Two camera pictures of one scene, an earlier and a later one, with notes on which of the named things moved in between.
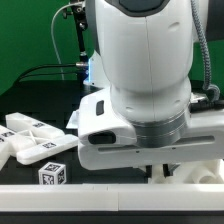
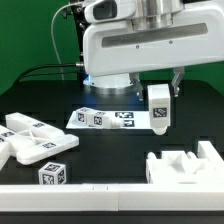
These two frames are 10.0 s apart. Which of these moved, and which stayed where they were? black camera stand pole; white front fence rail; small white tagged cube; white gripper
Moved: white gripper
Stayed: black camera stand pole; small white tagged cube; white front fence rail
